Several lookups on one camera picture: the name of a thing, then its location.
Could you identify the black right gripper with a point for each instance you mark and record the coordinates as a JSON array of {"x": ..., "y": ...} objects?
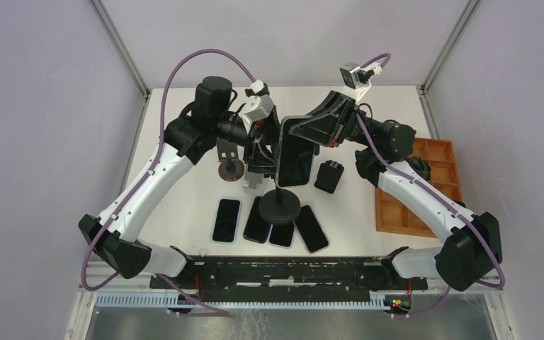
[{"x": 329, "y": 129}]

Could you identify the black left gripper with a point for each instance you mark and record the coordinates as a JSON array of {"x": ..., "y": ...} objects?
[{"x": 258, "y": 156}]

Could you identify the wooden-base black plate stand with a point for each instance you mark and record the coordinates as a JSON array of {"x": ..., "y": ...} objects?
[{"x": 230, "y": 168}]

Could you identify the black folding phone stand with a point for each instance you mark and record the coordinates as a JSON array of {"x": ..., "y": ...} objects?
[{"x": 328, "y": 176}]

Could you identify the phone with light blue case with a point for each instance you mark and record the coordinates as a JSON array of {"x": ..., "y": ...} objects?
[{"x": 226, "y": 221}]

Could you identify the phone with white case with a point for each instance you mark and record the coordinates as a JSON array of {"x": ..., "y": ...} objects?
[{"x": 256, "y": 228}]

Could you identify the phone with purple case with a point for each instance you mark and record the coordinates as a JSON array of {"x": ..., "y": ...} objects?
[{"x": 282, "y": 235}]

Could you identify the silver folding phone stand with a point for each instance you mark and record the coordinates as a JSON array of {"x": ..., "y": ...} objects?
[{"x": 253, "y": 183}]

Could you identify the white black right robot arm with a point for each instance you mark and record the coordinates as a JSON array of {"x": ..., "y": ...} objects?
[{"x": 470, "y": 251}]

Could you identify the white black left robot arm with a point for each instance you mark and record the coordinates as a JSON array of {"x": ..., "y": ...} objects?
[{"x": 114, "y": 232}]

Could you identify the green blue rolled tie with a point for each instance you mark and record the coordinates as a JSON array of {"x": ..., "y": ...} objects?
[{"x": 421, "y": 167}]

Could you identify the orange compartment tray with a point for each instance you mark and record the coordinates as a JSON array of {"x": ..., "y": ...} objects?
[{"x": 393, "y": 217}]

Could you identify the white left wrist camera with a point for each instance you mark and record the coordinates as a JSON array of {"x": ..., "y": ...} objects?
[{"x": 258, "y": 106}]

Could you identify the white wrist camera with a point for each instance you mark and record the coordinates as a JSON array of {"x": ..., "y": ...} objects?
[
  {"x": 258, "y": 106},
  {"x": 357, "y": 78}
]

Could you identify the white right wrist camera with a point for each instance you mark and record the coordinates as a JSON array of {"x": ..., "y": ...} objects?
[{"x": 357, "y": 78}]

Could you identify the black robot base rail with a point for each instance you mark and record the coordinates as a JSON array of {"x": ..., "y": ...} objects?
[{"x": 292, "y": 279}]

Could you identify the white slotted cable duct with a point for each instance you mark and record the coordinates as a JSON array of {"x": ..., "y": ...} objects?
[{"x": 172, "y": 300}]

